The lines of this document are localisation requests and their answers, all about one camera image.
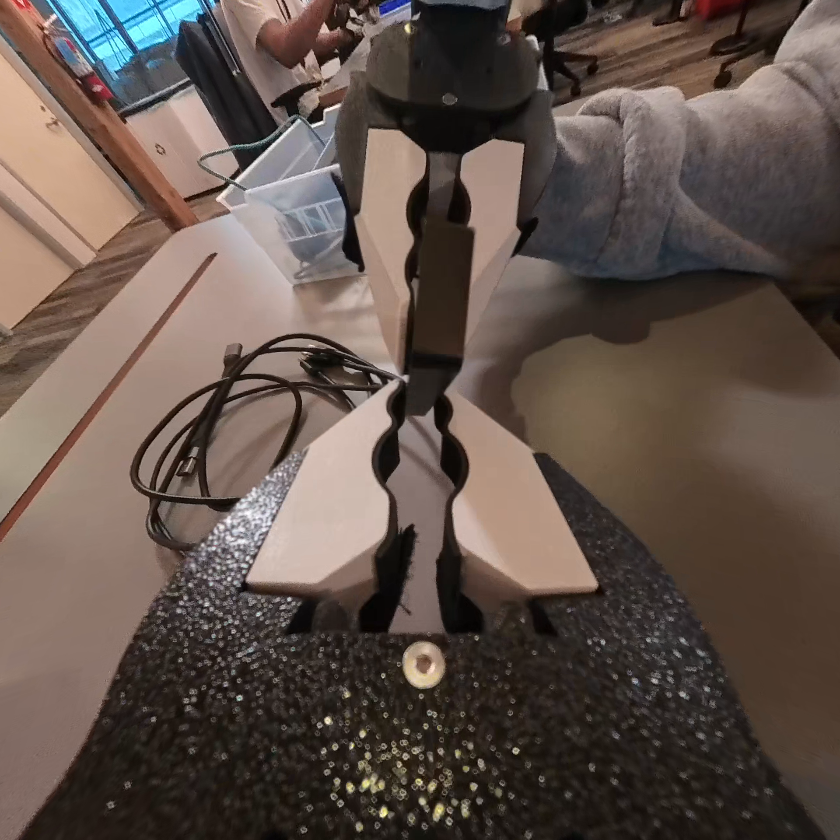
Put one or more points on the black usb hub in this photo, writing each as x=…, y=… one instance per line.
x=446, y=289

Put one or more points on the paned window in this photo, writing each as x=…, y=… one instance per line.
x=131, y=39

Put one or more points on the black office chair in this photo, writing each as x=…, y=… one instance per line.
x=558, y=19

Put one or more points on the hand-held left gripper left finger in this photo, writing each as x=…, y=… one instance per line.
x=315, y=518

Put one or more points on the black chair base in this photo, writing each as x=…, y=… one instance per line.
x=728, y=46

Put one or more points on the fire extinguisher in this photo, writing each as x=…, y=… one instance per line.
x=65, y=52

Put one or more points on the person's right forearm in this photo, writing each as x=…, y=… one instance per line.
x=689, y=184

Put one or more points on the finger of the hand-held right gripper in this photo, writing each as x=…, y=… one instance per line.
x=499, y=197
x=387, y=229

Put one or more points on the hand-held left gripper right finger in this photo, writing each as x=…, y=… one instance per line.
x=518, y=525

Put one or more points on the wooden post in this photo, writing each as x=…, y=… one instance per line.
x=134, y=164

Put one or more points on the beige door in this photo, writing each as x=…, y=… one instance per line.
x=26, y=262
x=52, y=138

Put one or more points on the dark hanging jacket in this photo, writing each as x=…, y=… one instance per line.
x=216, y=85

